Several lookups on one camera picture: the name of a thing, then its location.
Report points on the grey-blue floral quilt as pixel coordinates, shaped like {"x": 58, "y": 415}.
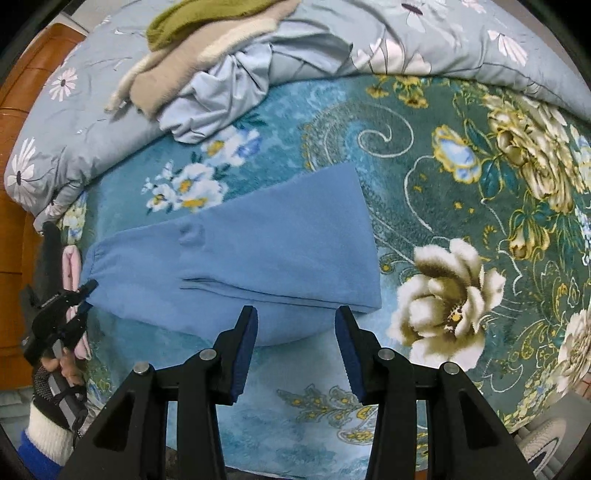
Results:
{"x": 415, "y": 37}

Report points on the white sneaker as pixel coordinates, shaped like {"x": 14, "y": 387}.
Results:
{"x": 549, "y": 438}

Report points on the pink cloth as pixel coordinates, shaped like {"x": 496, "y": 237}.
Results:
{"x": 72, "y": 264}

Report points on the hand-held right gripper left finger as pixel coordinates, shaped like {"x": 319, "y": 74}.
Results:
{"x": 246, "y": 353}

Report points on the wooden bed frame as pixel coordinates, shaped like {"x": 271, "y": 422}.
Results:
{"x": 21, "y": 138}

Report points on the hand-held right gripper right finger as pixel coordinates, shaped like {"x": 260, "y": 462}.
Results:
{"x": 352, "y": 362}

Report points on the person's left hand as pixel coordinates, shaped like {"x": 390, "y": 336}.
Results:
{"x": 46, "y": 397}

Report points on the teal floral blanket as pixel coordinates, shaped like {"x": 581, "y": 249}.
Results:
{"x": 461, "y": 221}

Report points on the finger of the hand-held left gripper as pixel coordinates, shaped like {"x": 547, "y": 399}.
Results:
{"x": 77, "y": 323}
{"x": 84, "y": 288}

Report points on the olive green garment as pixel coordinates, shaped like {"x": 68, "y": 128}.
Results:
{"x": 184, "y": 23}

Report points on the light blue garment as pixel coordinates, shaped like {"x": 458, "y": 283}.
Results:
{"x": 207, "y": 108}

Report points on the beige garment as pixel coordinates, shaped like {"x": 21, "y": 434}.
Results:
{"x": 157, "y": 87}

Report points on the person's left forearm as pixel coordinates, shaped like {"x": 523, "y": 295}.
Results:
{"x": 44, "y": 441}

